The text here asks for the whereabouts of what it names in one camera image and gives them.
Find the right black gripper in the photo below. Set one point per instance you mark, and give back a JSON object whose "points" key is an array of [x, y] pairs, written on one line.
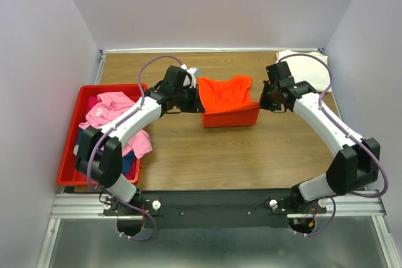
{"points": [[264, 103]]}

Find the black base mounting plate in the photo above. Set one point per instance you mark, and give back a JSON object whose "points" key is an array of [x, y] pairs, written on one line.
{"points": [[214, 209]]}

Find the aluminium frame rail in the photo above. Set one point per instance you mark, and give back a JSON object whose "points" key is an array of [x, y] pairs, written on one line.
{"points": [[91, 206]]}

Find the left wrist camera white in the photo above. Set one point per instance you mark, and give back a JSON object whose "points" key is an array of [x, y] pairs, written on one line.
{"points": [[191, 77]]}

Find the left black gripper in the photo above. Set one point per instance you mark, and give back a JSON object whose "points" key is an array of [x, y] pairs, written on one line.
{"points": [[195, 106]]}

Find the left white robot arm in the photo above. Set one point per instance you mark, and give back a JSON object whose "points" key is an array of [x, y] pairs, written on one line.
{"points": [[99, 154]]}

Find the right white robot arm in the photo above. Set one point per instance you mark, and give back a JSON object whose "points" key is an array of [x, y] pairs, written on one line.
{"points": [[355, 159]]}

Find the red plastic bin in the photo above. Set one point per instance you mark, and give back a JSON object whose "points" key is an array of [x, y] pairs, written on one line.
{"points": [[67, 174]]}

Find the folded white t shirt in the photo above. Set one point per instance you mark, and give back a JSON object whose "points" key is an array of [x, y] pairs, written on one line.
{"points": [[304, 68]]}

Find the magenta t shirt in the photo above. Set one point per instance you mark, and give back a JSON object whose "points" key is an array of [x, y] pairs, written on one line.
{"points": [[92, 101]]}

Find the orange t shirt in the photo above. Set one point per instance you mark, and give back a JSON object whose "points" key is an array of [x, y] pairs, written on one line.
{"points": [[227, 103]]}

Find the navy blue printed t shirt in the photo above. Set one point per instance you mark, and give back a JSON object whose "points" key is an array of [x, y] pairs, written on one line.
{"points": [[128, 159]]}

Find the pink t shirt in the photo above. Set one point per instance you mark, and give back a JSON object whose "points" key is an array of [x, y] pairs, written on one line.
{"points": [[109, 106]]}

